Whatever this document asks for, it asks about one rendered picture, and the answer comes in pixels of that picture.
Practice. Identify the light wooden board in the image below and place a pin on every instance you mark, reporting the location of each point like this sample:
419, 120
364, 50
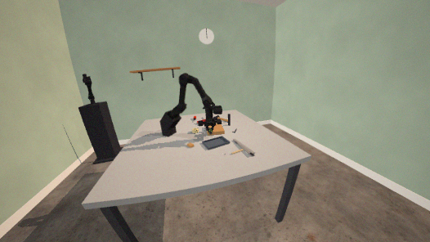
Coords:
218, 129

